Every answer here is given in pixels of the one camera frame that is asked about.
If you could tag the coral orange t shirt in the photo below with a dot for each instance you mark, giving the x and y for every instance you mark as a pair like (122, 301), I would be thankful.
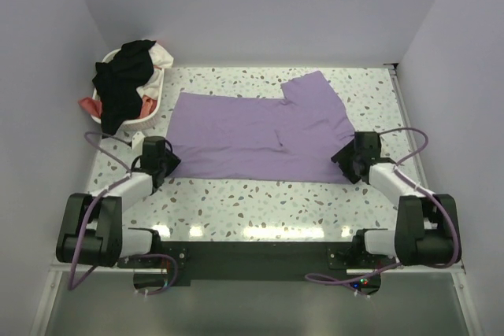
(94, 107)

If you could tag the black t shirt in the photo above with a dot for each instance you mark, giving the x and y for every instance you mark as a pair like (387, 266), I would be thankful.
(116, 83)

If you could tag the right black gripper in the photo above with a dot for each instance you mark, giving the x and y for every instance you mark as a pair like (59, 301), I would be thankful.
(342, 157)

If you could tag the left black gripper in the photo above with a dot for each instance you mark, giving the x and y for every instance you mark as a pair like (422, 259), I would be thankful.
(173, 160)

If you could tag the white laundry basket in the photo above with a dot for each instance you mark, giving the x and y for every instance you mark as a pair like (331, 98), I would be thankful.
(144, 123)

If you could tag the aluminium frame rail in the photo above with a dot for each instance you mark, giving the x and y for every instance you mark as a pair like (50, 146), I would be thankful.
(48, 298)

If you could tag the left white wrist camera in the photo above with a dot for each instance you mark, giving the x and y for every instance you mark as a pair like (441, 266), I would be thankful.
(137, 139)

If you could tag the white t shirt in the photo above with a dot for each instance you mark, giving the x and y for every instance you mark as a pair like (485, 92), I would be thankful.
(161, 60)

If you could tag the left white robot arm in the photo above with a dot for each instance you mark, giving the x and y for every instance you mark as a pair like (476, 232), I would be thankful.
(92, 223)

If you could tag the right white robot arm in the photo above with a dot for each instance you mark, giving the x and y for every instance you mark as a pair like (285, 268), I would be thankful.
(426, 228)

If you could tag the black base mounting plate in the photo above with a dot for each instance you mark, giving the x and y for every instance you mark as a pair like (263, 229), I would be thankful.
(266, 261)

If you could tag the purple t shirt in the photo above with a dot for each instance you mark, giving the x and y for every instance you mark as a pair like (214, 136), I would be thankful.
(292, 138)

